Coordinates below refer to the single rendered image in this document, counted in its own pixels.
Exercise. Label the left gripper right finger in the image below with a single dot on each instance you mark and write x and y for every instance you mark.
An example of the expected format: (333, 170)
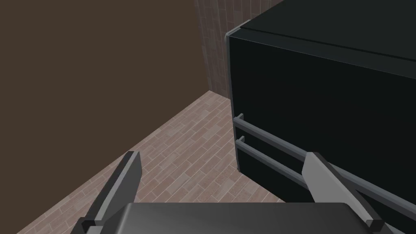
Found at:
(328, 182)

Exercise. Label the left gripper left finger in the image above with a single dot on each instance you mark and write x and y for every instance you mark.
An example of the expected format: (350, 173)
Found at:
(121, 188)

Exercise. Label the black refrigerator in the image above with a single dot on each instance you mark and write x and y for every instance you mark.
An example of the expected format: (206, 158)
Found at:
(325, 97)

